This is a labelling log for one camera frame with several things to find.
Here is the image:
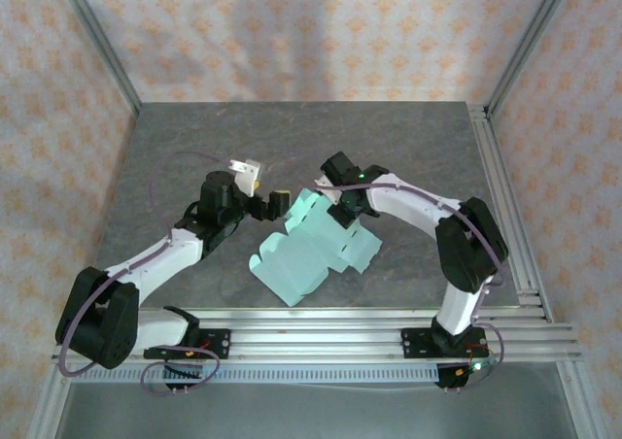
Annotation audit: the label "light green paper box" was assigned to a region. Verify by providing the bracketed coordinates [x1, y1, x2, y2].
[247, 186, 383, 308]

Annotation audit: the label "long aluminium base rails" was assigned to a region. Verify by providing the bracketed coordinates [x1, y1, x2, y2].
[51, 306, 584, 365]

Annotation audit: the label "aluminium side rail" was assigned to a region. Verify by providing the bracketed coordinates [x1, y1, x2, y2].
[466, 102, 555, 324]

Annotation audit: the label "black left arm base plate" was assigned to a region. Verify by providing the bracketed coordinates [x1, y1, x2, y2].
[143, 328, 232, 361]

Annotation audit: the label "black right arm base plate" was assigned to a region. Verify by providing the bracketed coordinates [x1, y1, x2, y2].
[400, 326, 488, 361]

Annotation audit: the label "slotted grey cable duct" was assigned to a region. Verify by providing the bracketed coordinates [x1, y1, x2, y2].
[71, 364, 442, 385]

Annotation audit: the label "small controller board with wires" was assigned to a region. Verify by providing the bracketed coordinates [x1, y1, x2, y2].
[436, 358, 497, 391]
[162, 363, 205, 394]

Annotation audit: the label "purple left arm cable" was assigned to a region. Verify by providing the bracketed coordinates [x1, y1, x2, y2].
[56, 151, 232, 397]

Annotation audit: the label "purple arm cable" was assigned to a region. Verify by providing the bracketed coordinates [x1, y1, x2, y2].
[56, 151, 232, 397]
[313, 179, 506, 392]

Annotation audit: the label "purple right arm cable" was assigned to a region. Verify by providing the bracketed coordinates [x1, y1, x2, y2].
[313, 179, 506, 392]

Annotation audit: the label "slanted aluminium frame post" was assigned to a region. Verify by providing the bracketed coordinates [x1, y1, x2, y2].
[484, 0, 578, 119]
[51, 0, 144, 118]

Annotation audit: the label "short aluminium frame leg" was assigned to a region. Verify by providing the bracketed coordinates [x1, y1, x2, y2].
[556, 360, 602, 439]
[28, 360, 74, 439]

